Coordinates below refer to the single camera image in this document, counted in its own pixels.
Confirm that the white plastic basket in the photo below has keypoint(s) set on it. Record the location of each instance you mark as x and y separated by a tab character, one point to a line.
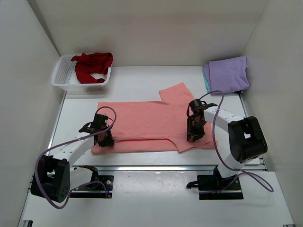
64	77

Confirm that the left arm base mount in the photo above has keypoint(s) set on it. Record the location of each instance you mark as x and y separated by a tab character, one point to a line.
103	190

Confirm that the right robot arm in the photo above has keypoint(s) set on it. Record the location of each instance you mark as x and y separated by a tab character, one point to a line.
246	139

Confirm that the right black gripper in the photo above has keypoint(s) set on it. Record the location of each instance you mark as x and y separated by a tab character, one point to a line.
194	133

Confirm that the pink t shirt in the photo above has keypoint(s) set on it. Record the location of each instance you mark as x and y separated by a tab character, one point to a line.
152	126

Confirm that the folded purple t shirt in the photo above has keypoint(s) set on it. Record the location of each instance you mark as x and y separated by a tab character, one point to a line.
228	75

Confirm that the aluminium rail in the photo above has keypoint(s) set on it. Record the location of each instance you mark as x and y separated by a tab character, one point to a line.
155	168

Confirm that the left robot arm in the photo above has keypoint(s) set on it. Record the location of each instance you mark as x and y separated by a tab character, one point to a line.
56	176

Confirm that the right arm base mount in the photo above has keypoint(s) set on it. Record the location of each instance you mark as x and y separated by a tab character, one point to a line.
214	187

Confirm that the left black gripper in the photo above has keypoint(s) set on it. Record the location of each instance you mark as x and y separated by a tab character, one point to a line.
105	140

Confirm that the red t shirt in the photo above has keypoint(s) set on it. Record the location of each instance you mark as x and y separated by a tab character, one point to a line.
88	64

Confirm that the folded teal t shirt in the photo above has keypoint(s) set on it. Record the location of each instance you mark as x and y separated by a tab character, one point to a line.
206	80

